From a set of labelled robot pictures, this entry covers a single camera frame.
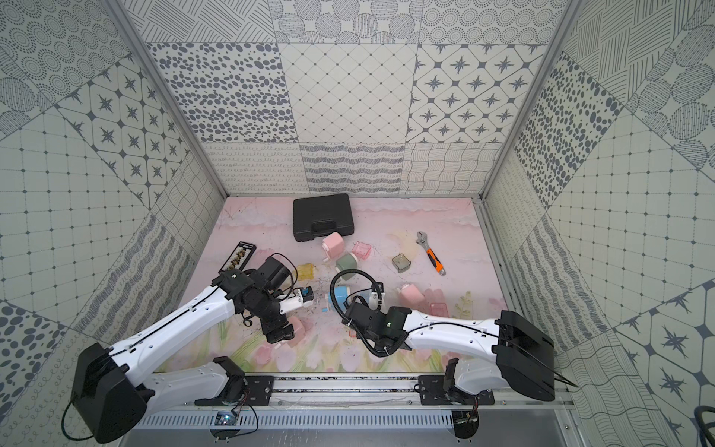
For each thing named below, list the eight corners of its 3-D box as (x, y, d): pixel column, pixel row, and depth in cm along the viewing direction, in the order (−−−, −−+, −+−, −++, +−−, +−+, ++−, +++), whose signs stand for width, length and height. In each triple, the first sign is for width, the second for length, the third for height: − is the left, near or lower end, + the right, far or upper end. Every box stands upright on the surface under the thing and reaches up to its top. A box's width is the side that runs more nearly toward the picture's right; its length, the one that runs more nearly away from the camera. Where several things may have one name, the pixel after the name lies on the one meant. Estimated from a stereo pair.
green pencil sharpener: (344, 283, 96) (343, 273, 91) (334, 273, 99) (333, 262, 93) (360, 270, 99) (360, 259, 94) (351, 260, 102) (350, 250, 97)
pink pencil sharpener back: (325, 263, 99) (324, 255, 95) (316, 251, 103) (314, 243, 99) (348, 249, 103) (347, 241, 99) (338, 238, 107) (337, 230, 103)
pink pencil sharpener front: (407, 313, 90) (410, 304, 84) (398, 296, 93) (400, 286, 88) (421, 306, 91) (424, 297, 85) (411, 290, 95) (414, 280, 89)
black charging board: (221, 273, 100) (218, 269, 98) (238, 244, 108) (236, 240, 106) (240, 276, 99) (238, 273, 97) (257, 247, 107) (255, 244, 105)
